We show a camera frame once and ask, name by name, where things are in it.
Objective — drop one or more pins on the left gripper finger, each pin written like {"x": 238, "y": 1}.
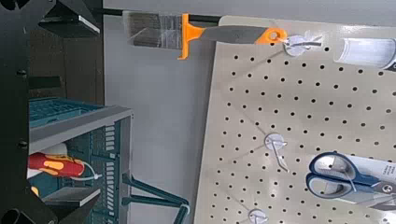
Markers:
{"x": 73, "y": 202}
{"x": 71, "y": 26}

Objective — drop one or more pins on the teal plastic crate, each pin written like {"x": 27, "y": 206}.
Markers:
{"x": 77, "y": 124}

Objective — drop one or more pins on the red yellow screwdriver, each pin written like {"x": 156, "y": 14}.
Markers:
{"x": 62, "y": 166}

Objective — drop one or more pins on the white pegboard hook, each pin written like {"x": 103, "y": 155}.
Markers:
{"x": 257, "y": 216}
{"x": 274, "y": 141}
{"x": 295, "y": 45}

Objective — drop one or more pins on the beige pegboard panel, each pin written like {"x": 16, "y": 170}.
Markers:
{"x": 311, "y": 118}

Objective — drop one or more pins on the sealant tube with clear nozzle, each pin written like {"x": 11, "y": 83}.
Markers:
{"x": 367, "y": 53}

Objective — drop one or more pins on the white scissors packaging card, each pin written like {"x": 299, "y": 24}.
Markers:
{"x": 379, "y": 168}

